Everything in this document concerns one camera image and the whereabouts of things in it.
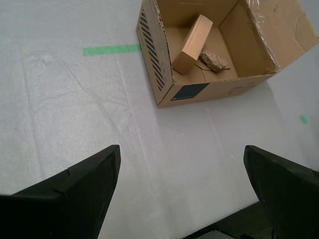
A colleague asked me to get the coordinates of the light wooden block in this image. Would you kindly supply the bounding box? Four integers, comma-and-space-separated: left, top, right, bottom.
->
171, 14, 214, 75

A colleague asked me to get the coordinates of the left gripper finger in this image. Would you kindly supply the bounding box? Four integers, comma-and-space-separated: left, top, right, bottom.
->
243, 145, 319, 239
0, 145, 122, 239

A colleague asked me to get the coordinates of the brown cardboard box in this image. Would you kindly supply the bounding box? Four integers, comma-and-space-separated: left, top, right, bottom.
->
136, 0, 319, 109

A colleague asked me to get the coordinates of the speckled pink granite rock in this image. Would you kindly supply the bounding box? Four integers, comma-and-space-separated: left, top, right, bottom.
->
200, 49, 229, 73

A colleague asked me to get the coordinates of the long green tape strip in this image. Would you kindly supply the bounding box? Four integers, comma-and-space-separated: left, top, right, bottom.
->
83, 44, 142, 57

